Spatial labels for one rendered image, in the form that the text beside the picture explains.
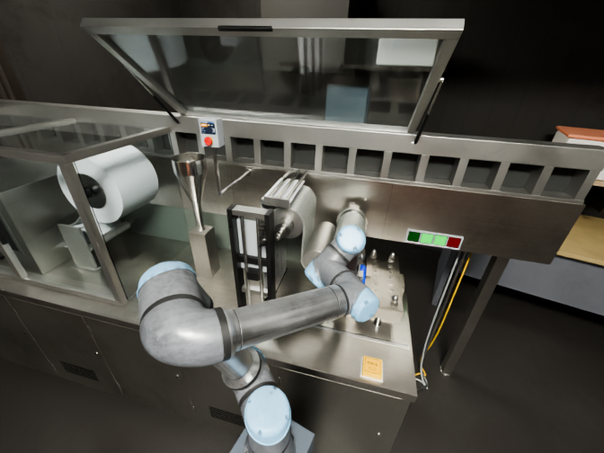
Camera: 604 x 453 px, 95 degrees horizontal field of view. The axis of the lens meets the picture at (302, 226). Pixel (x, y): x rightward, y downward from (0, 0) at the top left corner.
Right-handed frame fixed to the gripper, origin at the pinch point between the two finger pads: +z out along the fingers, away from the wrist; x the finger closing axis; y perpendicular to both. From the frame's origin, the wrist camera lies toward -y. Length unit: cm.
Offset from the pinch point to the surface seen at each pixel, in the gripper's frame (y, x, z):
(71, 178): 8, 98, -31
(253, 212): 8.2, 34.5, -17.8
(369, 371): -39.8, -13.4, 5.0
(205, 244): -4, 70, 17
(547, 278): 19, -145, 130
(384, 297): -13.0, -16.9, 20.5
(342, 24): 54, 10, -47
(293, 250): 2, 32, 47
